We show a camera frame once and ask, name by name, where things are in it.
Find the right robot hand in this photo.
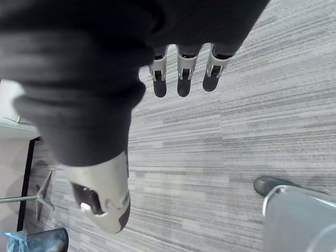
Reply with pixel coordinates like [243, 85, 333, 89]
[0, 0, 271, 235]

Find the white tea table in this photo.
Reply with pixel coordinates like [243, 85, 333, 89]
[0, 78, 43, 232]

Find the small black bin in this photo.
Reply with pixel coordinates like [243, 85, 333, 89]
[25, 227, 69, 252]

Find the blue plastic bin bag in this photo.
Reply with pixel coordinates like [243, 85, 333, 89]
[2, 230, 29, 252]

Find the chrome stool base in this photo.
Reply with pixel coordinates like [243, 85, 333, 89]
[0, 171, 56, 222]

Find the dark robot foot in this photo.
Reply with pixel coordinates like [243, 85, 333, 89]
[253, 176, 329, 197]

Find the silver robot leg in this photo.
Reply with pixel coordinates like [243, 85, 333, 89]
[261, 184, 336, 252]

